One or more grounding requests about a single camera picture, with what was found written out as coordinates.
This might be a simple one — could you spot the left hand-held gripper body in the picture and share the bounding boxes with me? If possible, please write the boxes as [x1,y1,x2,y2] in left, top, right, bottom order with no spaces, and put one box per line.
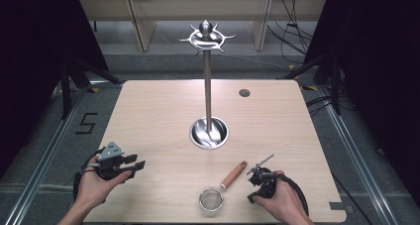
[94,141,133,181]

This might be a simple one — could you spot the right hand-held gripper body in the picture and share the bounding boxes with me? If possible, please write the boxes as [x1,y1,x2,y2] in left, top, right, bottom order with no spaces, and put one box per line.
[246,153,277,200]

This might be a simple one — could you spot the person's right hand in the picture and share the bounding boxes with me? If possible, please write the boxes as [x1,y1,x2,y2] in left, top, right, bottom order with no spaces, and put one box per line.
[253,169,311,225]

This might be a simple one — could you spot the person's left hand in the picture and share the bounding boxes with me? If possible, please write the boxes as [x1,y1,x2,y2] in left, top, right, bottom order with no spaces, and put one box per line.
[75,155,133,210]

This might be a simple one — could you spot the black metal stand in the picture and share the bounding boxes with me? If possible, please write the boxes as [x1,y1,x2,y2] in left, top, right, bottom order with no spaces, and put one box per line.
[282,50,343,116]
[58,56,124,121]

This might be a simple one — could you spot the steel utensil hanging stand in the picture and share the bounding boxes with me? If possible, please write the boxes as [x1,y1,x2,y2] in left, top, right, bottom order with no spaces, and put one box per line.
[177,19,238,151]

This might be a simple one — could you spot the dark curtain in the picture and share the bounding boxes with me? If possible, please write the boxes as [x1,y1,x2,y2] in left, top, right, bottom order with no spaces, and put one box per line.
[0,0,111,180]
[302,0,420,207]

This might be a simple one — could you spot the wooden-handled metal mesh strainer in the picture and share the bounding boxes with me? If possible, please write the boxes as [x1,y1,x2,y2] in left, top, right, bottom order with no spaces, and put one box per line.
[198,160,249,213]

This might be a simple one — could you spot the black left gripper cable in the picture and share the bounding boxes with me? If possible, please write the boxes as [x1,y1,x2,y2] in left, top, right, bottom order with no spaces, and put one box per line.
[72,147,105,201]

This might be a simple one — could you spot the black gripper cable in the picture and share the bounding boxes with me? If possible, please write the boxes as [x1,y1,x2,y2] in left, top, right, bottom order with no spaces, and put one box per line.
[263,172,310,217]
[72,147,105,201]

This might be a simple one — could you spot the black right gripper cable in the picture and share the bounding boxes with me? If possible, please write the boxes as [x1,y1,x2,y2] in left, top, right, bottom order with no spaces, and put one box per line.
[263,172,310,217]

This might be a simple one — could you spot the metal floor rail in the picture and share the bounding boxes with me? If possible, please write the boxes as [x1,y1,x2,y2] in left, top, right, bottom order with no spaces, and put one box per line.
[2,85,89,225]
[316,85,398,225]

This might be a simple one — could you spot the thin black floor cable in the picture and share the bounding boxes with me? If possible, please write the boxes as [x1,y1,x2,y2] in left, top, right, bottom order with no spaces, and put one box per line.
[330,172,365,225]

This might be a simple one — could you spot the white floor cable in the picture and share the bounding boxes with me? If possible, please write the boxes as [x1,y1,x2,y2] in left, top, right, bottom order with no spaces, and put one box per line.
[227,53,289,71]

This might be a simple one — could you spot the black floor cables bundle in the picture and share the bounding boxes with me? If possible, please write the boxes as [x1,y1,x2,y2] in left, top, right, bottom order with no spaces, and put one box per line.
[266,0,315,56]

